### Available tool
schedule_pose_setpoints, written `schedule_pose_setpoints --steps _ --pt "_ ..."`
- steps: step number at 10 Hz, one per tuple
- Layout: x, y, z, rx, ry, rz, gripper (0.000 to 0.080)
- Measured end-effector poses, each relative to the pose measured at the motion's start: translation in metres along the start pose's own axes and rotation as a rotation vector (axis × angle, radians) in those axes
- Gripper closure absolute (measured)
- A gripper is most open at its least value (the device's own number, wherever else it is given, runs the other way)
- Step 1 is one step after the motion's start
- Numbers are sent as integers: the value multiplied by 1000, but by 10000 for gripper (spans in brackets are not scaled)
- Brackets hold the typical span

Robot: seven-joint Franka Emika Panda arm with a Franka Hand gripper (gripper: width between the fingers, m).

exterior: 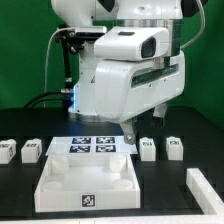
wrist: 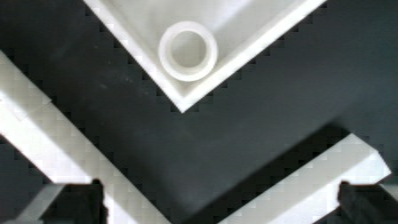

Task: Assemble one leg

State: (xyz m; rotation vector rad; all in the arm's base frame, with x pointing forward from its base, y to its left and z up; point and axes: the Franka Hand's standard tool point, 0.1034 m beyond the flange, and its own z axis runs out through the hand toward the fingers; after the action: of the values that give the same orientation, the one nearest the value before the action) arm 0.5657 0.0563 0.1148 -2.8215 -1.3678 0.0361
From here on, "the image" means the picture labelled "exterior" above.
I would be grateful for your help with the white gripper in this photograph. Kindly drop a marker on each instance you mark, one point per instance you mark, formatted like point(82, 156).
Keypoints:
point(126, 89)

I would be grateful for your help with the white square tabletop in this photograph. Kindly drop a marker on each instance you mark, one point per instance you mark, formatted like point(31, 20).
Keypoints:
point(79, 182)

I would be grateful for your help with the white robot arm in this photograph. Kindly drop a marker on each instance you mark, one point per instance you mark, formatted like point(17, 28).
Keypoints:
point(122, 13)

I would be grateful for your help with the white marker plate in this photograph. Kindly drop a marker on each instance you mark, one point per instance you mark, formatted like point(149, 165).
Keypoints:
point(89, 144)

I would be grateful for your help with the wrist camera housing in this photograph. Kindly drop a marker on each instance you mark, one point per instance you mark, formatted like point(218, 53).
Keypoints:
point(132, 43)

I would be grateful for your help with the white corner obstacle bracket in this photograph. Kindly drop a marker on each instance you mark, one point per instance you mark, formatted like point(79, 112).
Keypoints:
point(204, 194)

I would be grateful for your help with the black camera stand pole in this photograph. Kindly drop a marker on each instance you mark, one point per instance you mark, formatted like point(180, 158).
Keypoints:
point(67, 70)

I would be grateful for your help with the black camera on stand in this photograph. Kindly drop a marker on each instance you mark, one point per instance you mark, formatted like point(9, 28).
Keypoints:
point(92, 32)

